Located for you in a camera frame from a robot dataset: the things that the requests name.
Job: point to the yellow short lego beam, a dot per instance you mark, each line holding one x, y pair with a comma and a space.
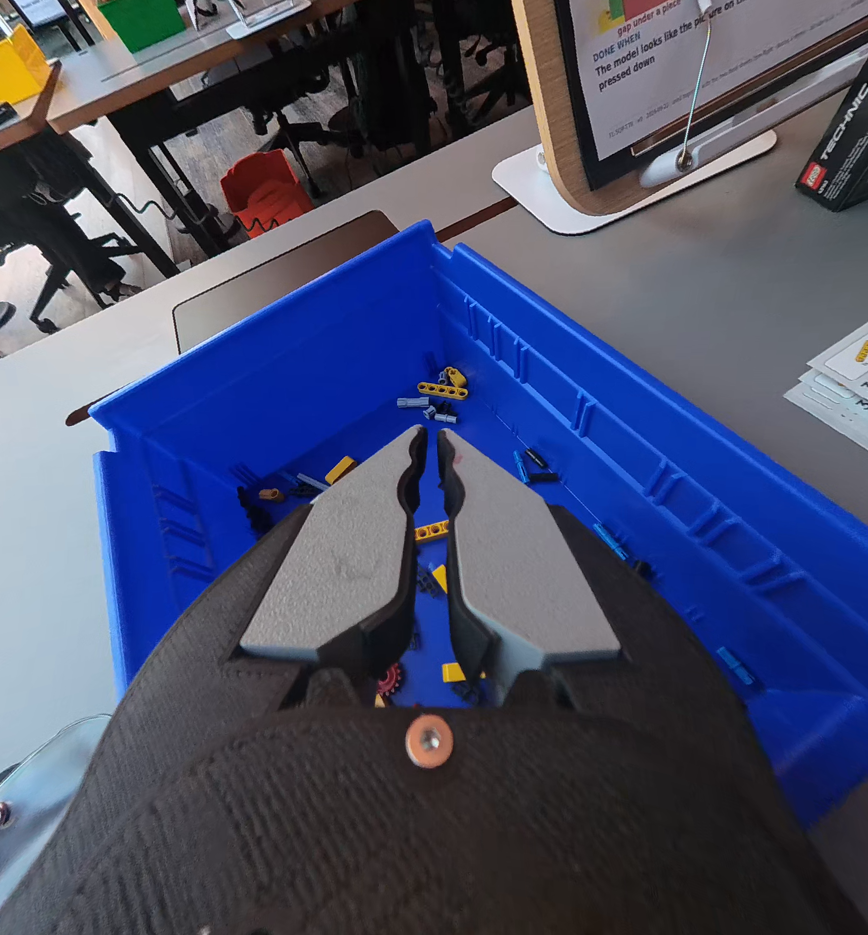
431, 531

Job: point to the yellow lego piece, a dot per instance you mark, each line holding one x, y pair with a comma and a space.
441, 578
454, 672

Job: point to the wooden-edged work table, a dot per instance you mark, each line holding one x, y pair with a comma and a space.
10, 142
185, 73

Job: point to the yellow lego panel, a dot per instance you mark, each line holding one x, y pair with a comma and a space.
341, 469

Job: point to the yellow long lego beam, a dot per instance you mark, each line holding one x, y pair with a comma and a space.
443, 391

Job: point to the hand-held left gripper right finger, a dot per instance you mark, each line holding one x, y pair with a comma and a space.
529, 577

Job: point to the metal clamp plate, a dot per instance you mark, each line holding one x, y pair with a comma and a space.
10, 862

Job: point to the yellow plastic bin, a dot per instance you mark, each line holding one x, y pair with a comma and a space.
3, 69

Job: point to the yellow small lego connector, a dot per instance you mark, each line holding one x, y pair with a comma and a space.
454, 375

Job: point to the black office chair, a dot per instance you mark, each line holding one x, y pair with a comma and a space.
39, 219

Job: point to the green plastic bin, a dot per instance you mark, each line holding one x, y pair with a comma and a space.
142, 25

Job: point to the red floor container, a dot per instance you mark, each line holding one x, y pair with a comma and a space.
266, 186

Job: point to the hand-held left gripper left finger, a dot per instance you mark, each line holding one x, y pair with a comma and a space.
332, 577

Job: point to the black lego box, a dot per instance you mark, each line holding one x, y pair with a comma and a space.
858, 146

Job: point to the lego instruction sheets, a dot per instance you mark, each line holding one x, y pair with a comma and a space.
865, 380

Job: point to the blue lego pin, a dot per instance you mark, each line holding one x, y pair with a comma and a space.
736, 665
609, 540
521, 465

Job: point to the wood-framed instruction display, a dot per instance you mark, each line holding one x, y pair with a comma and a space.
551, 109

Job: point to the white stand base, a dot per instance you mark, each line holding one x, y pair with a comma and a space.
266, 25

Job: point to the blue plastic bin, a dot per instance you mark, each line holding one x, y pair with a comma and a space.
317, 380

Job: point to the blue-grey lego axle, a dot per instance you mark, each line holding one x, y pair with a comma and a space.
311, 482

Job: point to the red lego gear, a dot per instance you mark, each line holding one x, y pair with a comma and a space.
388, 679

